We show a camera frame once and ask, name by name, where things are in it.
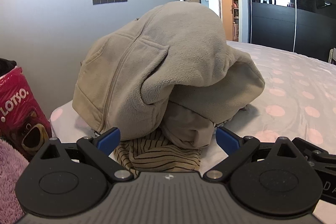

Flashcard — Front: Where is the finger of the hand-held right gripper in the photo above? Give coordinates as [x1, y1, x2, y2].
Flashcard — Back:
[293, 137, 336, 169]

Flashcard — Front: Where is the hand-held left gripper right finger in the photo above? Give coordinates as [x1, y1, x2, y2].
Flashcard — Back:
[203, 126, 305, 182]

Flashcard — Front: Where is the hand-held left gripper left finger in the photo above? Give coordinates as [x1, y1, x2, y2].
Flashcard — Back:
[30, 127, 134, 182]

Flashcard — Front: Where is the beige fleece hoodie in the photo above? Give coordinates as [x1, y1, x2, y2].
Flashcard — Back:
[72, 1, 265, 142]

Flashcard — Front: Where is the tan cloth garment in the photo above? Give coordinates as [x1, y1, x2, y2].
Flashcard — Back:
[160, 101, 252, 149]

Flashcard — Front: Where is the brown striped garment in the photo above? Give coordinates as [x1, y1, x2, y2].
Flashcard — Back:
[113, 132, 202, 178]

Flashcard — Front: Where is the polka dot bed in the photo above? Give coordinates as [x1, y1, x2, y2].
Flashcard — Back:
[50, 40, 336, 224]

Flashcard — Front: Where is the red printed bag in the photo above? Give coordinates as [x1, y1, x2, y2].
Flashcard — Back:
[0, 67, 51, 161]

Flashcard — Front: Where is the black sliding wardrobe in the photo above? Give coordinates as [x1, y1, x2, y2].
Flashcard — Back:
[245, 0, 336, 62]

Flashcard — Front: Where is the dark cloth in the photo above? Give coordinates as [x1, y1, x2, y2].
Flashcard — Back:
[0, 58, 17, 80]

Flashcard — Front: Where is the orange hallway door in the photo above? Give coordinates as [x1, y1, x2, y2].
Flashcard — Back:
[216, 0, 235, 41]

